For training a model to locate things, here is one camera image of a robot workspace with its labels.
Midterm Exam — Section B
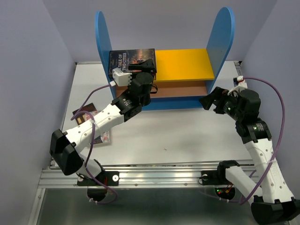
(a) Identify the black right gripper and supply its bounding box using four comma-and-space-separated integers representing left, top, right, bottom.
197, 86, 244, 121

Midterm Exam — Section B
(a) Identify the A Tale of Two Cities book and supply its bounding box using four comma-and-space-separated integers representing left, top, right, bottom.
108, 48, 157, 78

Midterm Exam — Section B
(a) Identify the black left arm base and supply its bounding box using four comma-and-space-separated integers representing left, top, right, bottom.
76, 160, 120, 205

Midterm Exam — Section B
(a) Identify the blue yellow wooden bookshelf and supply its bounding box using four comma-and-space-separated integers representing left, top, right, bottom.
94, 7, 235, 112

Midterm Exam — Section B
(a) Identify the dark red book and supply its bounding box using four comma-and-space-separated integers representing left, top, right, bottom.
75, 103, 98, 125

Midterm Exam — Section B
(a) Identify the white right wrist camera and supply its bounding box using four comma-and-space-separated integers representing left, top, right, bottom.
227, 75, 248, 95

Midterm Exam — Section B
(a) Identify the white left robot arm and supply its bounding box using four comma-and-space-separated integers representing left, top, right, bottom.
50, 59, 157, 185

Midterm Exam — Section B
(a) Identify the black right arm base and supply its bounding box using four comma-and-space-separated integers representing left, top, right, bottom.
198, 160, 240, 203

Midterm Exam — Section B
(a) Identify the Little Women floral book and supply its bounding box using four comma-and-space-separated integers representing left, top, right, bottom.
93, 130, 112, 145

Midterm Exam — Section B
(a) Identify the aluminium mounting rail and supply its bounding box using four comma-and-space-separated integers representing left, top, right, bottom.
37, 160, 287, 188

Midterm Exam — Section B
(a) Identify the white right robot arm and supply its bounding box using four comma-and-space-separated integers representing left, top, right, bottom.
199, 87, 300, 225

